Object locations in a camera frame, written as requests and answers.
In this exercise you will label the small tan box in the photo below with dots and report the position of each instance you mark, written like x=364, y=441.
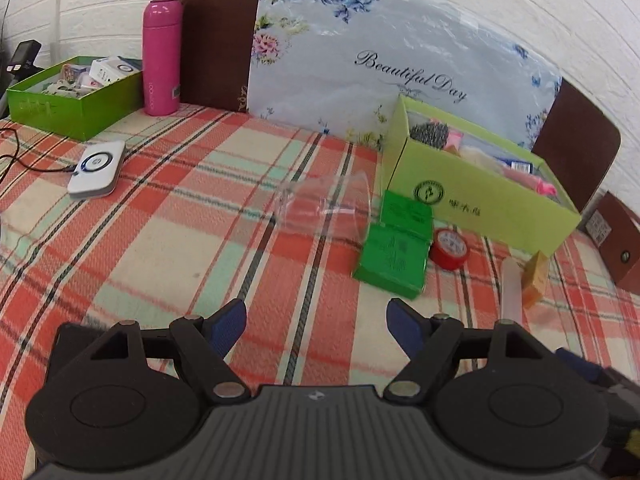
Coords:
x=536, y=280

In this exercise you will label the white small box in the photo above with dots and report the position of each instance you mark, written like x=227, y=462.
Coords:
x=116, y=70

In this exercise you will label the red tape roll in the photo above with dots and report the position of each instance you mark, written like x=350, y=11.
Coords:
x=448, y=250

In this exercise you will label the large green cardboard box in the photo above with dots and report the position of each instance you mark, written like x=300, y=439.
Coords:
x=480, y=200

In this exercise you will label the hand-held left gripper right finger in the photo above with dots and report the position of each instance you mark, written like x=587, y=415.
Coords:
x=404, y=325

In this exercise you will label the pink thermos bottle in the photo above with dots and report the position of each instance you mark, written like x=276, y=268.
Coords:
x=161, y=60

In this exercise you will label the black hairbrush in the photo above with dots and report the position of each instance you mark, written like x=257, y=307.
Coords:
x=430, y=135

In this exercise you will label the white portable router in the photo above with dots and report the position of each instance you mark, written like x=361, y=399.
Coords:
x=97, y=167

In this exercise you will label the green packet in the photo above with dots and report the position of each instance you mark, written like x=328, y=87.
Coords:
x=406, y=209
x=392, y=260

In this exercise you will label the brown wooden headboard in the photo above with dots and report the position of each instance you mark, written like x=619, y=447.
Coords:
x=215, y=40

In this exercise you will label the clear plastic tube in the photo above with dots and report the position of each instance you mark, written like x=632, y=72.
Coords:
x=512, y=290

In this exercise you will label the black device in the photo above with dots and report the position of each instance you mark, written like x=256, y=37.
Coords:
x=22, y=57

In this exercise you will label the clear plastic cup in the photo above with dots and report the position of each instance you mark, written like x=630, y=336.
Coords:
x=325, y=205

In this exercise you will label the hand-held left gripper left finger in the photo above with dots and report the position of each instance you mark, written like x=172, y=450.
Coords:
x=230, y=321

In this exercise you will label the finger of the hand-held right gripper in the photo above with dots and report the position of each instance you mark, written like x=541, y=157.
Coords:
x=580, y=366

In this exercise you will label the small green cardboard box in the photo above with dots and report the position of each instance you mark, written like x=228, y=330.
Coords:
x=65, y=110

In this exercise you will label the small printed carton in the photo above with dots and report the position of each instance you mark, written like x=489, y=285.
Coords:
x=75, y=75

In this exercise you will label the blue tissue pack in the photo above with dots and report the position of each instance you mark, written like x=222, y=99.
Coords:
x=516, y=162

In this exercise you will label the brown cardboard box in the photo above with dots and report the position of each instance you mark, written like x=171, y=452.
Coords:
x=617, y=245

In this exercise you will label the white pink fluffy glove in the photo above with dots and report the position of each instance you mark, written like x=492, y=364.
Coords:
x=542, y=185

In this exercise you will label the red plaid blanket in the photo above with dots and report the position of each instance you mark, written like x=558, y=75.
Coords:
x=175, y=240

